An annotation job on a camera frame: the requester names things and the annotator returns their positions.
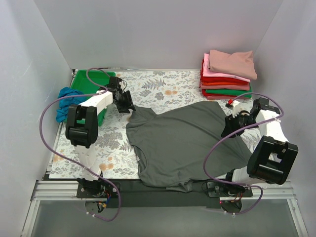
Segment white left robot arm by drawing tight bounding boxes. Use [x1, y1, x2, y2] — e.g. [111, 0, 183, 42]
[65, 77, 135, 198]

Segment green plastic tray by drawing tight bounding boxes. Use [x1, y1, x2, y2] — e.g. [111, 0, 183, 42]
[62, 70, 116, 126]

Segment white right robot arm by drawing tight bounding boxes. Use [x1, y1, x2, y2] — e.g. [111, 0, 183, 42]
[221, 97, 298, 196]

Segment dark grey t shirt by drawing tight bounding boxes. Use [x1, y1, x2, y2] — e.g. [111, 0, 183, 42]
[126, 101, 251, 193]

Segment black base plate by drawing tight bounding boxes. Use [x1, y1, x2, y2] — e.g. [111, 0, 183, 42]
[77, 178, 253, 212]

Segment orange folded shirt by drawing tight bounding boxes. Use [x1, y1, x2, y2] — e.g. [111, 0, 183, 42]
[200, 81, 250, 88]

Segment light pink folded shirt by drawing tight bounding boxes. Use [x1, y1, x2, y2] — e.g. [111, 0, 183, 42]
[201, 53, 250, 82]

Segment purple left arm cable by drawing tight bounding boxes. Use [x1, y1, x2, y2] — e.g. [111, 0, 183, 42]
[39, 68, 122, 222]

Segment floral table mat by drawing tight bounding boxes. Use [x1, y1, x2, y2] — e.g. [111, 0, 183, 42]
[47, 71, 260, 179]

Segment bottom pink folded shirt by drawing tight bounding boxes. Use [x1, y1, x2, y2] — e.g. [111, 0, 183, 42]
[207, 95, 235, 100]

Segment green folded shirt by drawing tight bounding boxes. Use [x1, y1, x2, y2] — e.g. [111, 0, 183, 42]
[202, 86, 252, 97]

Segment aluminium frame rail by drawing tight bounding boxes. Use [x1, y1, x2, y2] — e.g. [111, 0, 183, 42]
[21, 180, 308, 237]

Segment salmon folded shirt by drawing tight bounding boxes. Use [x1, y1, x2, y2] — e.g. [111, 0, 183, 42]
[199, 83, 251, 91]

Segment dusty pink folded shirt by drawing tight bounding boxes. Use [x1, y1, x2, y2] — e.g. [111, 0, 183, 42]
[208, 50, 257, 80]

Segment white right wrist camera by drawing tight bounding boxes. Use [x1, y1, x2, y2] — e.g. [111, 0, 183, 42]
[226, 99, 244, 118]

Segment crumpled blue t shirt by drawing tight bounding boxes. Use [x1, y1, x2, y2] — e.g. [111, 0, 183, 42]
[56, 87, 86, 123]

